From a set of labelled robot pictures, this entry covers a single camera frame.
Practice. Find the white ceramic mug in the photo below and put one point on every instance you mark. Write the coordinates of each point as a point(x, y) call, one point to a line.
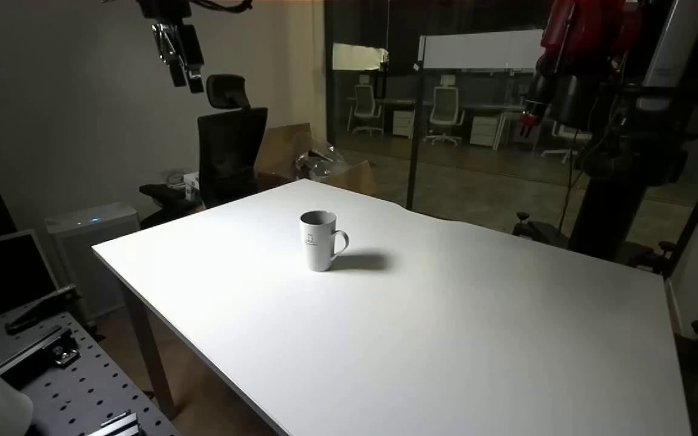
point(319, 237)

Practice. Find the red and black robot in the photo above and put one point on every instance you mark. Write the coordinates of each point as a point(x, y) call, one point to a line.
point(620, 75)

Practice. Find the grey computer tower case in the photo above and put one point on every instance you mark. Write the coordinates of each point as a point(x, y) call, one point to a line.
point(73, 236)

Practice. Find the white whiteboard panel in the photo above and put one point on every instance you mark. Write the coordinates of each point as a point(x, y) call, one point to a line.
point(482, 50)

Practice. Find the white table leg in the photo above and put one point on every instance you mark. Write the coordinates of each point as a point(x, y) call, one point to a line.
point(150, 354)

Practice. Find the black office chair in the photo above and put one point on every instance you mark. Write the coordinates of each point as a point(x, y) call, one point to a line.
point(227, 144)

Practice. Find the black laptop computer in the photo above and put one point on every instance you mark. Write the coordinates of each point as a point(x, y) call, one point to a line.
point(27, 277)

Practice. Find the white office chair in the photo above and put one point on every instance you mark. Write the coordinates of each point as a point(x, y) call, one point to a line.
point(445, 113)
point(363, 106)

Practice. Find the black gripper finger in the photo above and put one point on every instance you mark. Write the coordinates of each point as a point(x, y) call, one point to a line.
point(195, 81)
point(178, 73)

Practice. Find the perforated metal breadboard plate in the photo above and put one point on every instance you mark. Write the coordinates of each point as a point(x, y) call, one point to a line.
point(73, 382)

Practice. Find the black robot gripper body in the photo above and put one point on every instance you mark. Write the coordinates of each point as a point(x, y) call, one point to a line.
point(178, 41)

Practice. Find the brown cardboard box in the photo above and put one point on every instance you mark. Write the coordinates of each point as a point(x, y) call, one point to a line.
point(289, 153)

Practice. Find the black vertical pole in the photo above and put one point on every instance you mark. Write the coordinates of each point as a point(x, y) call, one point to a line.
point(416, 134)

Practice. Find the white office chair left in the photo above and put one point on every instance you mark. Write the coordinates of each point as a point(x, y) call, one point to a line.
point(363, 106)

